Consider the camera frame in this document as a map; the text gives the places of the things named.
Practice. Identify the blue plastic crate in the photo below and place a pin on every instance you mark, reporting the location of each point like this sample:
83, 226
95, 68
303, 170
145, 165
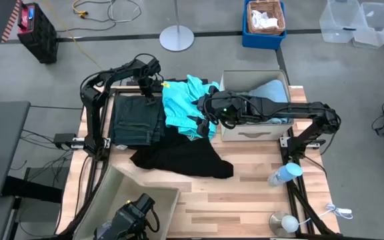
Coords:
262, 41

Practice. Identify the black crate with red device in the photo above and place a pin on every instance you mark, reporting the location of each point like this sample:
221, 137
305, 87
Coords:
38, 36

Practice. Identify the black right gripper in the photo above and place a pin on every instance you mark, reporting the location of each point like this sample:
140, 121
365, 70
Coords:
225, 108

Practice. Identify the light blue towel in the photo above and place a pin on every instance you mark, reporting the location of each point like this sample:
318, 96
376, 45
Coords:
272, 90

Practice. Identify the turquoise shirt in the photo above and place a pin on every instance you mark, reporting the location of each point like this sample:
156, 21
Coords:
178, 106

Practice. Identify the silver floor stand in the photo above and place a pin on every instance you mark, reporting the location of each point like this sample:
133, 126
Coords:
176, 38

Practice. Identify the dark jeans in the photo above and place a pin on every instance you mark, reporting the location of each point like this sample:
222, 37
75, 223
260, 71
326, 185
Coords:
135, 120

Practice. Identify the yellow tag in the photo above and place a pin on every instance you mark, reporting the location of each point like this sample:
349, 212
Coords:
165, 85

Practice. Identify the black garment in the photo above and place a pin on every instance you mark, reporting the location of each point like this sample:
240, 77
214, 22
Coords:
185, 156

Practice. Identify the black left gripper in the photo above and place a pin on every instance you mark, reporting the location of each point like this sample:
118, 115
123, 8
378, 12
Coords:
147, 83

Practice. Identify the light blue cylindrical bottle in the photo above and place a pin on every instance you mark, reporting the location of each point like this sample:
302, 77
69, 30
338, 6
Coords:
283, 174

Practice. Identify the black aluminium table frame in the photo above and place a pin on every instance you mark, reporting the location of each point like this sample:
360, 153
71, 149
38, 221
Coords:
292, 200

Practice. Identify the black power adapter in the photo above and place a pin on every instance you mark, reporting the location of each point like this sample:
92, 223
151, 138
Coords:
63, 140

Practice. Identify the white ball lamp silver base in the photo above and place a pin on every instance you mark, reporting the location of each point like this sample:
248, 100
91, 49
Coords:
287, 222

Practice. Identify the white crumpled cloth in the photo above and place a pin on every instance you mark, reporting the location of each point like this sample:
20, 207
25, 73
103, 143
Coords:
262, 20

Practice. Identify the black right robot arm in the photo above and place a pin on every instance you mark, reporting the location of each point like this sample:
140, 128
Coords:
295, 108

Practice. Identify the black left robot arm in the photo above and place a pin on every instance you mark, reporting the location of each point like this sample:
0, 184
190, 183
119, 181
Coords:
90, 110

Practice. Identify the brown wicker basket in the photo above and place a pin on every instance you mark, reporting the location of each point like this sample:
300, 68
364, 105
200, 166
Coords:
278, 16

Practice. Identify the black desk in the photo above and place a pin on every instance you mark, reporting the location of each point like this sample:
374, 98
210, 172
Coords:
2, 156

